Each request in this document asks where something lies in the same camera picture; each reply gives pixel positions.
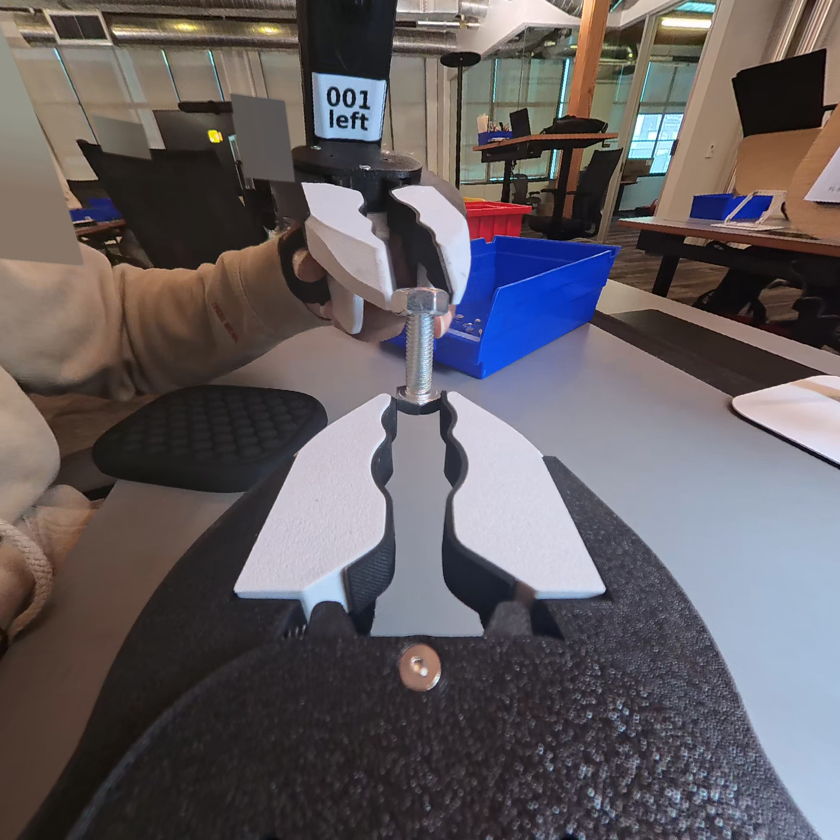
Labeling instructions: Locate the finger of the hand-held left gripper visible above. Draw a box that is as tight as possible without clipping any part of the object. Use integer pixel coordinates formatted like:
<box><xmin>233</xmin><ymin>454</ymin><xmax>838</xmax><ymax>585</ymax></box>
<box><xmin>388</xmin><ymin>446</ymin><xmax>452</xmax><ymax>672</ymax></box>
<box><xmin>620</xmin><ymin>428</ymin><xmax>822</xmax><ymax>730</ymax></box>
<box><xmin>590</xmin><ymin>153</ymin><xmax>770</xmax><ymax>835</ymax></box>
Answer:
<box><xmin>301</xmin><ymin>180</ymin><xmax>399</xmax><ymax>315</ymax></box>
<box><xmin>389</xmin><ymin>183</ymin><xmax>472</xmax><ymax>311</ymax></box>

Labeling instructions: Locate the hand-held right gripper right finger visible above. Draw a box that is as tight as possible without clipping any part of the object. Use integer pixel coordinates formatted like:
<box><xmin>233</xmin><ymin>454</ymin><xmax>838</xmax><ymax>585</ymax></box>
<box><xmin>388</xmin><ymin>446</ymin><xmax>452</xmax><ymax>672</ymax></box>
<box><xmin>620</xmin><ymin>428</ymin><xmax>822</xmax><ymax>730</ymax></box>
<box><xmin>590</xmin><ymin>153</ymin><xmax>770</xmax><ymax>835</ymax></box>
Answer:
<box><xmin>441</xmin><ymin>392</ymin><xmax>609</xmax><ymax>613</ymax></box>

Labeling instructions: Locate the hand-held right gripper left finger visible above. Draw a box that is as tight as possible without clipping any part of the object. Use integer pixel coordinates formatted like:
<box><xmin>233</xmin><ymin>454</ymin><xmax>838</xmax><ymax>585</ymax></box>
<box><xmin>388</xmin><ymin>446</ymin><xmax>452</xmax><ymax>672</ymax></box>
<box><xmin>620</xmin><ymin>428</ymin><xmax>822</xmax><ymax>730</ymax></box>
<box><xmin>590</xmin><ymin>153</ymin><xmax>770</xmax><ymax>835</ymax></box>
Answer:
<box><xmin>234</xmin><ymin>392</ymin><xmax>397</xmax><ymax>623</ymax></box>

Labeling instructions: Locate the blue plastic bin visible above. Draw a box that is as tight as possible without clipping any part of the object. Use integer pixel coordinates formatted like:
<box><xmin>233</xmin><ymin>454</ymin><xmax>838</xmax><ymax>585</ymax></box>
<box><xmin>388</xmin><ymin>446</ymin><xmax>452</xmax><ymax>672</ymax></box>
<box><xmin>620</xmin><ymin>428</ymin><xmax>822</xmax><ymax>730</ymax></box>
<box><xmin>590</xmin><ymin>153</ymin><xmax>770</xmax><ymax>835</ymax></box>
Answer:
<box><xmin>689</xmin><ymin>193</ymin><xmax>778</xmax><ymax>221</ymax></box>
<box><xmin>384</xmin><ymin>235</ymin><xmax>622</xmax><ymax>380</ymax></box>

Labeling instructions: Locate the steel hex bolt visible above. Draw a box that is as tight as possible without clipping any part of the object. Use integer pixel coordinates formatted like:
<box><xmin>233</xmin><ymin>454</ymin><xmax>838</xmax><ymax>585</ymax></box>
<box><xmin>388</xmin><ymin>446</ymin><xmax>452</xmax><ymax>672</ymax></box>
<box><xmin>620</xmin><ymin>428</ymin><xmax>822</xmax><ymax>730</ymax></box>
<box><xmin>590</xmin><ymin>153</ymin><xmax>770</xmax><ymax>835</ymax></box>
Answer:
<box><xmin>397</xmin><ymin>289</ymin><xmax>448</xmax><ymax>406</ymax></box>

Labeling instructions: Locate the person's left forearm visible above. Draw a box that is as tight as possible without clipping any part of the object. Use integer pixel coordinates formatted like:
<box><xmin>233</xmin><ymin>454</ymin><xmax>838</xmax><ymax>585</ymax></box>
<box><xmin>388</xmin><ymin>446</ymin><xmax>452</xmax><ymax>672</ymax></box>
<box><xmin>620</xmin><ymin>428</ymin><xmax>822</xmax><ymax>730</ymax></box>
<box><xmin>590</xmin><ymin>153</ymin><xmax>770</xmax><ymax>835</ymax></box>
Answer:
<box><xmin>0</xmin><ymin>237</ymin><xmax>326</xmax><ymax>401</ymax></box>

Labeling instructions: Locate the person's left hand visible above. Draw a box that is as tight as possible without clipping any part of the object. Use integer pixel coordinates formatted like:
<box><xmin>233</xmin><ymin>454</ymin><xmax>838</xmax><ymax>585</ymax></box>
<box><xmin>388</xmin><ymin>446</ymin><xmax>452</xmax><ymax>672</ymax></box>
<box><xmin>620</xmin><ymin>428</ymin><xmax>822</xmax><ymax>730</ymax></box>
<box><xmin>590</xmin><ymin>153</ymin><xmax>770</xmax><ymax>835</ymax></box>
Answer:
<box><xmin>292</xmin><ymin>250</ymin><xmax>455</xmax><ymax>342</ymax></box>

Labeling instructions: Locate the red plastic bin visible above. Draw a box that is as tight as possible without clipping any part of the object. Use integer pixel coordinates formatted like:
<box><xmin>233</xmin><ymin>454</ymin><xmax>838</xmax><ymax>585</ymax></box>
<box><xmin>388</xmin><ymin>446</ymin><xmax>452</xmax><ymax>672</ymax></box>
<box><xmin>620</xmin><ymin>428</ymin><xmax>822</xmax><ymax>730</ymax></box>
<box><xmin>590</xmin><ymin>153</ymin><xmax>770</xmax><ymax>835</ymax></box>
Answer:
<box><xmin>462</xmin><ymin>200</ymin><xmax>534</xmax><ymax>245</ymax></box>

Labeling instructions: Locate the black floor lamp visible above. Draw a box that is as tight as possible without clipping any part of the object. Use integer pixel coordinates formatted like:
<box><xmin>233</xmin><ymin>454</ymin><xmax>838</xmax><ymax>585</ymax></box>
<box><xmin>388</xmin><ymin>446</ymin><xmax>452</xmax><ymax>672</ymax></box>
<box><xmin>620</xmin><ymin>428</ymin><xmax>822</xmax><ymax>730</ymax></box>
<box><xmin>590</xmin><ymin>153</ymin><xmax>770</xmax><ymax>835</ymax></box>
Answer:
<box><xmin>440</xmin><ymin>52</ymin><xmax>481</xmax><ymax>185</ymax></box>

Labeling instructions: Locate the black wrist rest pad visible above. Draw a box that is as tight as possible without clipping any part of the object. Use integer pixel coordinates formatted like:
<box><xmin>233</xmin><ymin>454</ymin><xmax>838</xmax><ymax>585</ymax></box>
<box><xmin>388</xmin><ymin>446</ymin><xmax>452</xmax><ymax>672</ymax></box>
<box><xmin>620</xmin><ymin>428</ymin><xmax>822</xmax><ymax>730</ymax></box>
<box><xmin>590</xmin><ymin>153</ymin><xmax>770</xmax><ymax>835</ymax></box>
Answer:
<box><xmin>92</xmin><ymin>385</ymin><xmax>329</xmax><ymax>494</ymax></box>

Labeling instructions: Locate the wooden standing desk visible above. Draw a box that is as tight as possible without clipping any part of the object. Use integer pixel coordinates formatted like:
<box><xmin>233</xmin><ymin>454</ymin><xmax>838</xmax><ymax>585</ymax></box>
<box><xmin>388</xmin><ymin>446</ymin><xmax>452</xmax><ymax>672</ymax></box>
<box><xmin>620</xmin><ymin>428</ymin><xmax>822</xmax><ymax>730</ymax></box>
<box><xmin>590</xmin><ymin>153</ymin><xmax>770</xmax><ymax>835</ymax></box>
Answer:
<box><xmin>476</xmin><ymin>132</ymin><xmax>618</xmax><ymax>204</ymax></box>

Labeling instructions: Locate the black mesh office chair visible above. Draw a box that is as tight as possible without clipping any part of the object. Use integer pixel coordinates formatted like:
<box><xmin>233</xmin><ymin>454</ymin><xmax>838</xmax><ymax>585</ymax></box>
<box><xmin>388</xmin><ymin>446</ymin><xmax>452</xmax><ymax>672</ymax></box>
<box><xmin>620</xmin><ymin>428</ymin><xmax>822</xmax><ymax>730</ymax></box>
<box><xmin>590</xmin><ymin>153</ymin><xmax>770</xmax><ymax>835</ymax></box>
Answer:
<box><xmin>77</xmin><ymin>103</ymin><xmax>283</xmax><ymax>270</ymax></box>

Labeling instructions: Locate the person's torso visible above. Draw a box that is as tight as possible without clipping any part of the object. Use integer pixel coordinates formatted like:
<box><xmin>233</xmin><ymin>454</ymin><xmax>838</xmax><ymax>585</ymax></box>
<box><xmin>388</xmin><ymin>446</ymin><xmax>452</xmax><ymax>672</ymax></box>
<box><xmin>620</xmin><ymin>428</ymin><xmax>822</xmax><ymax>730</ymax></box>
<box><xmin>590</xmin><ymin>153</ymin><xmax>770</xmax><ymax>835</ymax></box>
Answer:
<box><xmin>0</xmin><ymin>368</ymin><xmax>95</xmax><ymax>657</ymax></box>

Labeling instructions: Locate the white document stand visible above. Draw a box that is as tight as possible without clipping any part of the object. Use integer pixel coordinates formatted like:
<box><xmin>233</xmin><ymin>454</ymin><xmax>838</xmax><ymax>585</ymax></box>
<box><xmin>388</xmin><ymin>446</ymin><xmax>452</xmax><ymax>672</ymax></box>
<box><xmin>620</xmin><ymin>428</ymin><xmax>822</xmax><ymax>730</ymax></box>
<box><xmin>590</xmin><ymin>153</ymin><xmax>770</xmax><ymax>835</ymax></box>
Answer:
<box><xmin>730</xmin><ymin>374</ymin><xmax>840</xmax><ymax>468</ymax></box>

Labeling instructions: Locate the wooden office desk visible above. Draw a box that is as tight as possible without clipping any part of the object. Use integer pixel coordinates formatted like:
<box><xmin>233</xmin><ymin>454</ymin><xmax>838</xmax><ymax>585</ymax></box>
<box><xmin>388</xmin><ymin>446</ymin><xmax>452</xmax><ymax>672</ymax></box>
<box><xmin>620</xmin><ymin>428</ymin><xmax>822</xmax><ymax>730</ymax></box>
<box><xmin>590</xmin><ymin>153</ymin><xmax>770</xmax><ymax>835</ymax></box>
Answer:
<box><xmin>617</xmin><ymin>217</ymin><xmax>840</xmax><ymax>322</ymax></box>

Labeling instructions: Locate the black computer monitor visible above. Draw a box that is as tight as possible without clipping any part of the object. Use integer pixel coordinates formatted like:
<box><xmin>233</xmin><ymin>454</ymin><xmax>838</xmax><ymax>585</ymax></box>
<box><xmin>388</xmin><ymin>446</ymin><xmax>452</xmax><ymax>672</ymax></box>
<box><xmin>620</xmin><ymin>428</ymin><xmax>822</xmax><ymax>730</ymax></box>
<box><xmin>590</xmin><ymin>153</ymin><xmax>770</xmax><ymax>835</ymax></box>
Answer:
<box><xmin>731</xmin><ymin>49</ymin><xmax>828</xmax><ymax>139</ymax></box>

